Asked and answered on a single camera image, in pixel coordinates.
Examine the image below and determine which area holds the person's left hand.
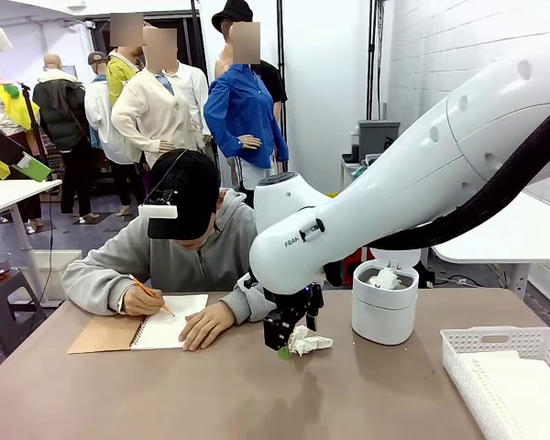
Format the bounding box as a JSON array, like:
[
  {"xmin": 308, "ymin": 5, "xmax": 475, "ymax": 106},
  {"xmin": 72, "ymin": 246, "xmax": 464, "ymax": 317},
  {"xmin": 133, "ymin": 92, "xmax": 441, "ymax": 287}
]
[{"xmin": 178, "ymin": 301, "xmax": 237, "ymax": 353}]

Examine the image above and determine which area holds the spiral notebook with brown cover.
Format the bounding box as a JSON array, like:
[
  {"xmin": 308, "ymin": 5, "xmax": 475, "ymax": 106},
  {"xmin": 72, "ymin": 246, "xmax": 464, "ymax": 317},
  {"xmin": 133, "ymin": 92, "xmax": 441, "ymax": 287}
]
[{"xmin": 67, "ymin": 293, "xmax": 210, "ymax": 356}]

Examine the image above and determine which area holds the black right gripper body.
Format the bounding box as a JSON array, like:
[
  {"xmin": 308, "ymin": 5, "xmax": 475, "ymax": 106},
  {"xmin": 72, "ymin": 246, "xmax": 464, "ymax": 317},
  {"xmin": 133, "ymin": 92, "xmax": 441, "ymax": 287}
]
[{"xmin": 261, "ymin": 281, "xmax": 325, "ymax": 325}]

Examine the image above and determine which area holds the black corrugated cable hose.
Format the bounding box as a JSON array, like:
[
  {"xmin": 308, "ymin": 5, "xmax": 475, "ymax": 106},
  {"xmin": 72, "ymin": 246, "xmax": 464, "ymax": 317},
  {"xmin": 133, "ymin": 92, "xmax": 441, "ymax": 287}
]
[{"xmin": 379, "ymin": 97, "xmax": 550, "ymax": 251}]

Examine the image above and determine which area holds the black tripod stand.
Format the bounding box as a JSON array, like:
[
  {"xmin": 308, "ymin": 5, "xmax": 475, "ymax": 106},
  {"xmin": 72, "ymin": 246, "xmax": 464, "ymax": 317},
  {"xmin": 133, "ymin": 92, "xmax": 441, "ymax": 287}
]
[{"xmin": 18, "ymin": 82, "xmax": 52, "ymax": 171}]

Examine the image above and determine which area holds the person in grey hoodie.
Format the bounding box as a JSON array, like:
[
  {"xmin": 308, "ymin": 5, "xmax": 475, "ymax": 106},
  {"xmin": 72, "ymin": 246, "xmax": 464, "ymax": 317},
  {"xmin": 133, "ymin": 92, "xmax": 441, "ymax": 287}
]
[{"xmin": 61, "ymin": 148, "xmax": 277, "ymax": 325}]

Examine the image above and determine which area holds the mannequin in black t-shirt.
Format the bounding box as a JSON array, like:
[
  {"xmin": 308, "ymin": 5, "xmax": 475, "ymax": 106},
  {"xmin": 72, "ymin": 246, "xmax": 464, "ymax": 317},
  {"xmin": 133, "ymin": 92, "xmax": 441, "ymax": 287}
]
[{"xmin": 255, "ymin": 59, "xmax": 289, "ymax": 138}]

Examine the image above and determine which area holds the white torn notebook sheet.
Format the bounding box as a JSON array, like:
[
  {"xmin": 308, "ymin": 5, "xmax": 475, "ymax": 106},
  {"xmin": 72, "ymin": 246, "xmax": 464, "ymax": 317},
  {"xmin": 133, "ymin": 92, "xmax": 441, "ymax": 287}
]
[{"xmin": 287, "ymin": 324, "xmax": 335, "ymax": 358}]

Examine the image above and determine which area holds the black baseball cap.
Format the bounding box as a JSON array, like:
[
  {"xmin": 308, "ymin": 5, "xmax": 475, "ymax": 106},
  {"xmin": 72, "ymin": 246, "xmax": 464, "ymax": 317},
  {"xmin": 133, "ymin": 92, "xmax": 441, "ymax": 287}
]
[{"xmin": 146, "ymin": 148, "xmax": 222, "ymax": 241}]

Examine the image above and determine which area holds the white perforated plastic basket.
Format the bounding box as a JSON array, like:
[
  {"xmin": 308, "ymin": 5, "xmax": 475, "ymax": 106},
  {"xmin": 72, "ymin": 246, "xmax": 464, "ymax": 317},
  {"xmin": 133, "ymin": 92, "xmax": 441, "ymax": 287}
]
[{"xmin": 439, "ymin": 325, "xmax": 550, "ymax": 440}]

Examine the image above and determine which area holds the black light stand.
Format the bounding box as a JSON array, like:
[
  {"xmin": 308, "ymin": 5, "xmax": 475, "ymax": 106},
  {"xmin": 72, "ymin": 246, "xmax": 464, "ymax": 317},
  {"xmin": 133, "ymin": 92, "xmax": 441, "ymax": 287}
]
[{"xmin": 368, "ymin": 0, "xmax": 388, "ymax": 123}]

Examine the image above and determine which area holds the white lidded trash bin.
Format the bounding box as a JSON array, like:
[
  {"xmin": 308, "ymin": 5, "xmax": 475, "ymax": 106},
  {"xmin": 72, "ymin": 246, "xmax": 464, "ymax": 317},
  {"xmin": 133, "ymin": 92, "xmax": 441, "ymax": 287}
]
[{"xmin": 351, "ymin": 248, "xmax": 422, "ymax": 347}]

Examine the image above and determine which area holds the yellow pencil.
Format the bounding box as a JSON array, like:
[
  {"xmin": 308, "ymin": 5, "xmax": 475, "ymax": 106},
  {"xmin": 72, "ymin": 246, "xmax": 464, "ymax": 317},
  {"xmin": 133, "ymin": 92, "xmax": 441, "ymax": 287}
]
[{"xmin": 127, "ymin": 273, "xmax": 177, "ymax": 318}]

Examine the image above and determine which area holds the person's right hand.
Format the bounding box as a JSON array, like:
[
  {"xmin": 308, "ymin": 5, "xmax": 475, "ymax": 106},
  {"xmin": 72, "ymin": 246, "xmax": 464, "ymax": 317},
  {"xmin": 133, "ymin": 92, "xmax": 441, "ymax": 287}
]
[{"xmin": 120, "ymin": 281, "xmax": 167, "ymax": 317}]

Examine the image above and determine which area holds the crumpled white paper wad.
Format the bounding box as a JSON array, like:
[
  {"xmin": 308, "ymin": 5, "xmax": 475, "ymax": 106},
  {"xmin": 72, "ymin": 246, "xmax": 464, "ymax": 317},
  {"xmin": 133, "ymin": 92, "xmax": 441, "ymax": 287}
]
[{"xmin": 367, "ymin": 267, "xmax": 410, "ymax": 292}]

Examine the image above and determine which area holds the mannequin in yellow shirt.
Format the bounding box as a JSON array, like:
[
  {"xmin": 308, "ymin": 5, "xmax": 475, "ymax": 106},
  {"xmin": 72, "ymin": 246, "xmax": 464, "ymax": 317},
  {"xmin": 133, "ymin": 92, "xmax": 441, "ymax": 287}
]
[{"xmin": 104, "ymin": 13, "xmax": 146, "ymax": 109}]

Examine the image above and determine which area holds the black bucket hat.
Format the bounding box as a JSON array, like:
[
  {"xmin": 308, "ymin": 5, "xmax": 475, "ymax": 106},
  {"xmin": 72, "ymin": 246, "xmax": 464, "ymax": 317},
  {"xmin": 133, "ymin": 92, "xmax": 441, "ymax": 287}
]
[{"xmin": 211, "ymin": 0, "xmax": 255, "ymax": 34}]

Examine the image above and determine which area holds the mannequin in blue shirt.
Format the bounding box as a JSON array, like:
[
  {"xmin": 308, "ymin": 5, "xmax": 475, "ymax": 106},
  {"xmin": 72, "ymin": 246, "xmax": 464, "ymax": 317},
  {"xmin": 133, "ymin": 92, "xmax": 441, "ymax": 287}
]
[{"xmin": 203, "ymin": 20, "xmax": 291, "ymax": 208}]

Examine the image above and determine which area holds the person's left forearm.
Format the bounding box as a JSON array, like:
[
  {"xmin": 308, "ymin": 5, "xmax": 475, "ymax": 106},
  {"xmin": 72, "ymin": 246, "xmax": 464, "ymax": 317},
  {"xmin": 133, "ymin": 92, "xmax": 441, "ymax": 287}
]
[{"xmin": 219, "ymin": 274, "xmax": 277, "ymax": 325}]

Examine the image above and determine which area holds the white head-mounted camera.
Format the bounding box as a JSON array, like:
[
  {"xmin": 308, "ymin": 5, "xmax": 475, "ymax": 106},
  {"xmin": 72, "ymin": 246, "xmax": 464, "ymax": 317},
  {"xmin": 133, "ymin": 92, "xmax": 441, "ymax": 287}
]
[{"xmin": 137, "ymin": 148, "xmax": 190, "ymax": 220}]

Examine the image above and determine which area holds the person's right forearm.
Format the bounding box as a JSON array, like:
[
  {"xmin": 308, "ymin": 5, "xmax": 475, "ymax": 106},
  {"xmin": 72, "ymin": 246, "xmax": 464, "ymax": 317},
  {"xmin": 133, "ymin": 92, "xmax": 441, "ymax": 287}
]
[{"xmin": 61, "ymin": 257, "xmax": 135, "ymax": 317}]

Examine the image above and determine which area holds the white table with slanted leg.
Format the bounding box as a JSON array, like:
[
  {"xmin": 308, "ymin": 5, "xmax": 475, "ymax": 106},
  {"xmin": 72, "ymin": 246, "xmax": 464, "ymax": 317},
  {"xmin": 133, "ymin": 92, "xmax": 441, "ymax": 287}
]
[{"xmin": 0, "ymin": 178, "xmax": 63, "ymax": 309}]

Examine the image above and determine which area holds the mannequin in dark green vest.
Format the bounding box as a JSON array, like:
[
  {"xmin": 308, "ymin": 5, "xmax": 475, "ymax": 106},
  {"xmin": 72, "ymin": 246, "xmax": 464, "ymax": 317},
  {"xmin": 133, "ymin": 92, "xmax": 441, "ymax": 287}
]
[{"xmin": 31, "ymin": 53, "xmax": 98, "ymax": 222}]

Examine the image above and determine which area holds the mannequin in yellow white jacket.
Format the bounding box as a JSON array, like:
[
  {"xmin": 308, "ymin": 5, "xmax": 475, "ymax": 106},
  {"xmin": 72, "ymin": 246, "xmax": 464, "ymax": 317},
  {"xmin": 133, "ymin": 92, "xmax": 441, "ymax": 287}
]
[{"xmin": 0, "ymin": 57, "xmax": 43, "ymax": 233}]

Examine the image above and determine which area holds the small white side table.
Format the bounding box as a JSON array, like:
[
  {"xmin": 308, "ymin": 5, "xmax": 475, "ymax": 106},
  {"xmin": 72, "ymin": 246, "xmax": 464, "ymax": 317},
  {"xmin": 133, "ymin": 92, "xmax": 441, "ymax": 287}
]
[{"xmin": 341, "ymin": 154, "xmax": 367, "ymax": 190}]

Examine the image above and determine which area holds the grey plastic stool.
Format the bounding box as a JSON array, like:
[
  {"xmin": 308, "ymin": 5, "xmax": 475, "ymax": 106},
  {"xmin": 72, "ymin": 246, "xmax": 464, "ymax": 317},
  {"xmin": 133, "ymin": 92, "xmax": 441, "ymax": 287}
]
[{"xmin": 0, "ymin": 268, "xmax": 48, "ymax": 357}]

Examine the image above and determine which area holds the black backdrop pole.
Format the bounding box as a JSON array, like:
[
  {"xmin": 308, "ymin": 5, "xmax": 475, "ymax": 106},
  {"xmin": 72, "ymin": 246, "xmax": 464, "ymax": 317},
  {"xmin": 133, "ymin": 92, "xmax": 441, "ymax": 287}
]
[{"xmin": 276, "ymin": 0, "xmax": 291, "ymax": 178}]

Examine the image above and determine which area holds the mannequin in cream jacket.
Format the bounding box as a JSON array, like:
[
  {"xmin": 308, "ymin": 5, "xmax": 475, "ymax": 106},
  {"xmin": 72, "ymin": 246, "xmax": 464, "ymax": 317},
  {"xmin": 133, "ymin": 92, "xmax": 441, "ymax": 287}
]
[{"xmin": 110, "ymin": 27, "xmax": 213, "ymax": 170}]

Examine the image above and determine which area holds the white storage bin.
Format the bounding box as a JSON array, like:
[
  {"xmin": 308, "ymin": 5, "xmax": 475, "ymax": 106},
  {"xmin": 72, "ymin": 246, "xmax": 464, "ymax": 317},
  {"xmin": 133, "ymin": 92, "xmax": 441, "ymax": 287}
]
[{"xmin": 16, "ymin": 249, "xmax": 83, "ymax": 304}]

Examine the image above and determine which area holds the mannequin in white shirt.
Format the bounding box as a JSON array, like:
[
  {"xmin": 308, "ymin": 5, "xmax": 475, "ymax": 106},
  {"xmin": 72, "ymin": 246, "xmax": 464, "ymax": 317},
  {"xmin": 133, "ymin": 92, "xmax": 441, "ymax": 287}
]
[{"xmin": 82, "ymin": 50, "xmax": 148, "ymax": 217}]

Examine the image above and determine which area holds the red bag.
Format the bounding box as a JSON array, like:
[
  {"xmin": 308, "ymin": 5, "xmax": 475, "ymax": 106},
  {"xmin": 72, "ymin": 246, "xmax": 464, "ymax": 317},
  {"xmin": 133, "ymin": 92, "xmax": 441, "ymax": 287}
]
[{"xmin": 343, "ymin": 247, "xmax": 371, "ymax": 286}]

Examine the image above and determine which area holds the grey storage box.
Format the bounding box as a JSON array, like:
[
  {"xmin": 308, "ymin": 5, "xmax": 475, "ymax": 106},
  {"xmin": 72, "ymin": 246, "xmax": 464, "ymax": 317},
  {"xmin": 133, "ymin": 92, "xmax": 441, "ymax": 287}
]
[{"xmin": 357, "ymin": 119, "xmax": 402, "ymax": 162}]

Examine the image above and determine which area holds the white paper stack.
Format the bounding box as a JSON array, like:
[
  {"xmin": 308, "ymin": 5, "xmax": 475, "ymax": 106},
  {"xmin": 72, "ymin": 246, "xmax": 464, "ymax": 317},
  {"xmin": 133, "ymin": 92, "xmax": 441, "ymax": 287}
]
[{"xmin": 457, "ymin": 350, "xmax": 550, "ymax": 440}]

